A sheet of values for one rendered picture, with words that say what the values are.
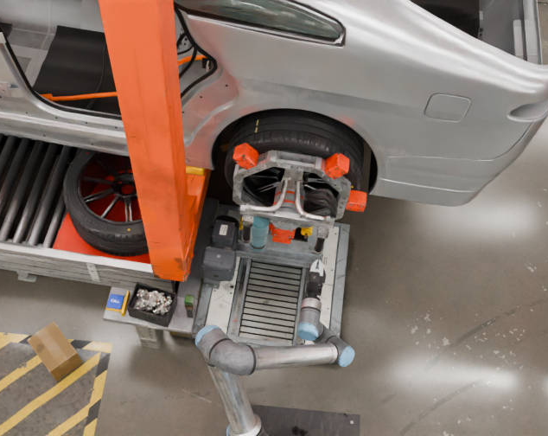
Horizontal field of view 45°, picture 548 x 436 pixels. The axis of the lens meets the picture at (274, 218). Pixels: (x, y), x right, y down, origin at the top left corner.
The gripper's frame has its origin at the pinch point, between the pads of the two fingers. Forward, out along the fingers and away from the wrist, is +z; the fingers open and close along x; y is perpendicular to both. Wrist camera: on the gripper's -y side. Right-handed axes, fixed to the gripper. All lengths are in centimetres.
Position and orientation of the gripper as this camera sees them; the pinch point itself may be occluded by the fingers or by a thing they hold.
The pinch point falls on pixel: (318, 260)
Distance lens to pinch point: 303.5
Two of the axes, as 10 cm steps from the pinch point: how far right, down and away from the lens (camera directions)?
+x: 9.9, 1.5, -0.8
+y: -0.2, 5.6, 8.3
